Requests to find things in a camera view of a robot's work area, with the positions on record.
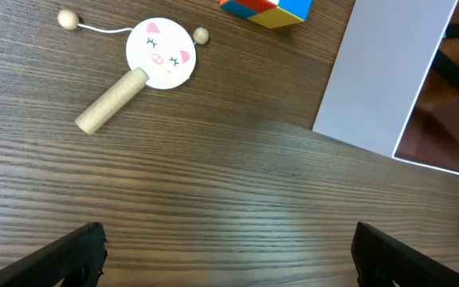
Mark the multicolour puzzle cube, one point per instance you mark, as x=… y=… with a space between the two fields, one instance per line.
x=269 y=13

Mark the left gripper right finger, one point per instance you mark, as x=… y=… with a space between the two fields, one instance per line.
x=381 y=260

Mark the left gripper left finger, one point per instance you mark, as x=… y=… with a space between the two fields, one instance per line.
x=76 y=259

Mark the pink open cardboard box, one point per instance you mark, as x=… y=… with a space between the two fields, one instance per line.
x=394 y=87

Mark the white pig rattle drum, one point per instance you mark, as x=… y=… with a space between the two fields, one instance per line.
x=160 y=54

